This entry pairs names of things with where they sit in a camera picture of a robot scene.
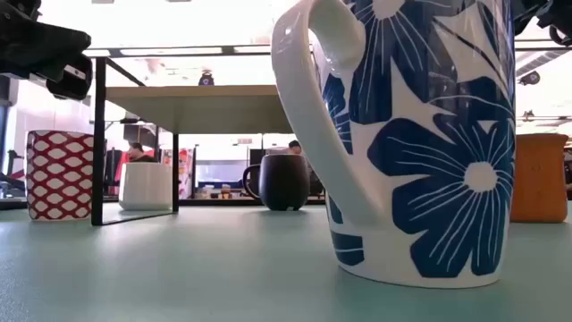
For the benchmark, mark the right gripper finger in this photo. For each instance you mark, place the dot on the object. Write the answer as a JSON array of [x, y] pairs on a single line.
[[525, 13]]

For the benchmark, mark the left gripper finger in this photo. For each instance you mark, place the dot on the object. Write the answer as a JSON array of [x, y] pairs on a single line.
[[44, 49]]

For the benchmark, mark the orange enamel mug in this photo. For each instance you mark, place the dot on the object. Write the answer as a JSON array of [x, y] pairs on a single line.
[[538, 179]]

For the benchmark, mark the cream mug green inside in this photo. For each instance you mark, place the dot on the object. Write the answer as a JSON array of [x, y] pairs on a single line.
[[143, 188]]

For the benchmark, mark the white mug blue flowers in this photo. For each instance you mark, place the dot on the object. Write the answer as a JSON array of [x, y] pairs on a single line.
[[447, 179]]

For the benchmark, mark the dark navy mug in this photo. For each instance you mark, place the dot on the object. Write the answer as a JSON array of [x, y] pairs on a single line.
[[283, 183]]

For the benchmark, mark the seated person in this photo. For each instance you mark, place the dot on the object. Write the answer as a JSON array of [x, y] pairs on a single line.
[[136, 152]]

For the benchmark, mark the wooden shelf black metal legs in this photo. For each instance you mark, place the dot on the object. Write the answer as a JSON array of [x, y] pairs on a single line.
[[201, 107]]

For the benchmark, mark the red white banner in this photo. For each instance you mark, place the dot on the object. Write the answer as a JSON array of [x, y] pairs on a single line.
[[185, 172]]

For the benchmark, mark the green table mat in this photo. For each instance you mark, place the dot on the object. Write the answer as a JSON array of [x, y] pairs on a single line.
[[179, 277]]

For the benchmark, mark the black dome camera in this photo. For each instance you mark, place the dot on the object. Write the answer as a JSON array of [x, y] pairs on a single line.
[[529, 78], [206, 79]]

